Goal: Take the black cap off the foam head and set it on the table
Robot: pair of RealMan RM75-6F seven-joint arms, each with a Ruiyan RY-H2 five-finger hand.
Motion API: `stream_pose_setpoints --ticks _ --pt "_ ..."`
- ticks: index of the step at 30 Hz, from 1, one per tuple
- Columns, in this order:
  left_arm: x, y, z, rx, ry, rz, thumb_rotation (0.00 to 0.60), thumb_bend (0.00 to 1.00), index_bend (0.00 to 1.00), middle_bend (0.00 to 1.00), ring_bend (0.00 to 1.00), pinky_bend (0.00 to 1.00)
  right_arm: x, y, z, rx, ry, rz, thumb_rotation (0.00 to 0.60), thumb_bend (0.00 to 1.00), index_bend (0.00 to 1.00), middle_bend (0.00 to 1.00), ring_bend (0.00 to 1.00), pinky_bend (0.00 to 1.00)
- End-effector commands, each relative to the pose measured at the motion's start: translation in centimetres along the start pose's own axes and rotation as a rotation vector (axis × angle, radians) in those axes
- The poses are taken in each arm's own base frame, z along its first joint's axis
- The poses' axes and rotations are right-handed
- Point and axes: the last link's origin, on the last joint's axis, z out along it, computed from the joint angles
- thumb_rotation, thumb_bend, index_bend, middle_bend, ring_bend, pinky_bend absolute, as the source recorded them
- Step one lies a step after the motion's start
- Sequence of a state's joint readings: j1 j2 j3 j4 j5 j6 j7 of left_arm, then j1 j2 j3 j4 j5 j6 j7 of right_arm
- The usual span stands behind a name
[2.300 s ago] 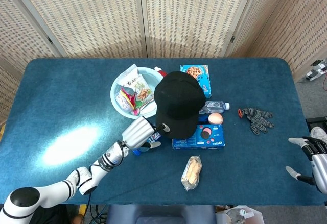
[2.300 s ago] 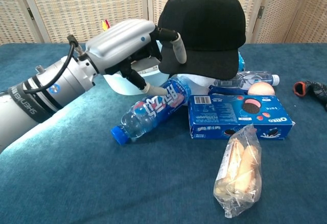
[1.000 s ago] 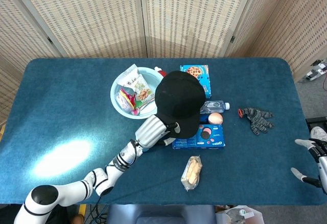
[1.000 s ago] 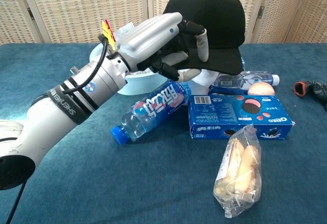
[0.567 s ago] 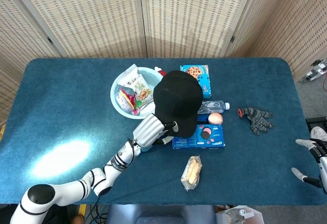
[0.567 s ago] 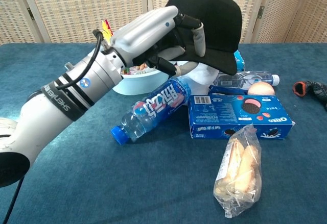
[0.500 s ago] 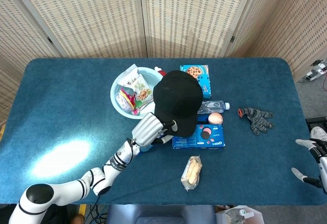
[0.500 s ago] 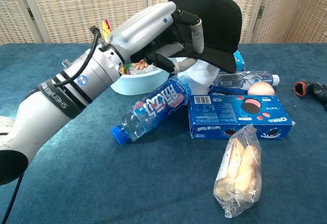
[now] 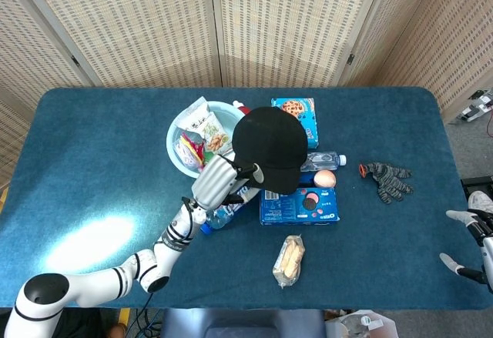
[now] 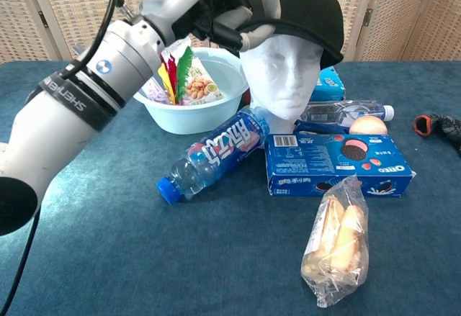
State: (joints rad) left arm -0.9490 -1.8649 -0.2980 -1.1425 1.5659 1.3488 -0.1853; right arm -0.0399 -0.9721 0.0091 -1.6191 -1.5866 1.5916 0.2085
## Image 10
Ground grey black left robot hand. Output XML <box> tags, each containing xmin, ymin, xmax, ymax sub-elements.
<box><xmin>172</xmin><ymin>0</ymin><xmax>282</xmax><ymax>53</ymax></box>

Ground black baseball cap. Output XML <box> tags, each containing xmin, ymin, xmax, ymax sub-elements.
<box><xmin>236</xmin><ymin>0</ymin><xmax>345</xmax><ymax>71</ymax></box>

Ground white foam mannequin head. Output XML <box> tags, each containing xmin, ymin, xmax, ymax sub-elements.
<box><xmin>239</xmin><ymin>35</ymin><xmax>323</xmax><ymax>133</ymax></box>

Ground blue Pepsi bottle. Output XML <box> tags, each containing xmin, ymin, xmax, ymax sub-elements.
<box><xmin>156</xmin><ymin>106</ymin><xmax>271</xmax><ymax>205</ymax></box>

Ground clear water bottle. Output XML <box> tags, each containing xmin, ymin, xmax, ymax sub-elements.
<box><xmin>300</xmin><ymin>99</ymin><xmax>395</xmax><ymax>127</ymax></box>

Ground white snack packet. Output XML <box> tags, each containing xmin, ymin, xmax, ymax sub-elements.
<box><xmin>158</xmin><ymin>37</ymin><xmax>192</xmax><ymax>65</ymax></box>

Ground colourful feather shuttlecock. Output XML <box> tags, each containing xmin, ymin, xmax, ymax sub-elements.
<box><xmin>158</xmin><ymin>45</ymin><xmax>194</xmax><ymax>105</ymax></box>

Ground almond snack packet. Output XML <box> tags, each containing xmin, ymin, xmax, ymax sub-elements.
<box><xmin>183</xmin><ymin>58</ymin><xmax>224</xmax><ymax>105</ymax></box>

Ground clear bag of purple bands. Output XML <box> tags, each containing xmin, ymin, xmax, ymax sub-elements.
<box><xmin>142</xmin><ymin>76</ymin><xmax>170</xmax><ymax>104</ymax></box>

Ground light blue plastic basin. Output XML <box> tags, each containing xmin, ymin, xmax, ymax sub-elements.
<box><xmin>133</xmin><ymin>47</ymin><xmax>249</xmax><ymax>135</ymax></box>

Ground small blue Oreo box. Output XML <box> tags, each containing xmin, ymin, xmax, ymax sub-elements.
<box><xmin>309</xmin><ymin>66</ymin><xmax>346</xmax><ymax>103</ymax></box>

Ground woven folding screen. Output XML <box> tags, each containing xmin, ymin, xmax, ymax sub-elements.
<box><xmin>0</xmin><ymin>0</ymin><xmax>461</xmax><ymax>63</ymax></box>

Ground blue snack wrapper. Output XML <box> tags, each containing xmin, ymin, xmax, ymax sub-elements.
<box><xmin>293</xmin><ymin>118</ymin><xmax>352</xmax><ymax>136</ymax></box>

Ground large blue Oreo box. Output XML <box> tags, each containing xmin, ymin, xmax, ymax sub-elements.
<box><xmin>264</xmin><ymin>132</ymin><xmax>417</xmax><ymax>199</ymax></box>

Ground round peach bun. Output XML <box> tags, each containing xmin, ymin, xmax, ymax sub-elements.
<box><xmin>349</xmin><ymin>116</ymin><xmax>389</xmax><ymax>136</ymax></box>

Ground blue velvet tablecloth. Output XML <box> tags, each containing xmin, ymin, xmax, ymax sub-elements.
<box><xmin>0</xmin><ymin>60</ymin><xmax>461</xmax><ymax>316</ymax></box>

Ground bread in clear bag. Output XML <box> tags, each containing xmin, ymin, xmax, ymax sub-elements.
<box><xmin>300</xmin><ymin>174</ymin><xmax>371</xmax><ymax>309</ymax></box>

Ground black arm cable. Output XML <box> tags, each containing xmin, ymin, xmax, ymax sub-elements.
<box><xmin>0</xmin><ymin>210</ymin><xmax>41</xmax><ymax>316</ymax></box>
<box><xmin>59</xmin><ymin>0</ymin><xmax>127</xmax><ymax>79</ymax></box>

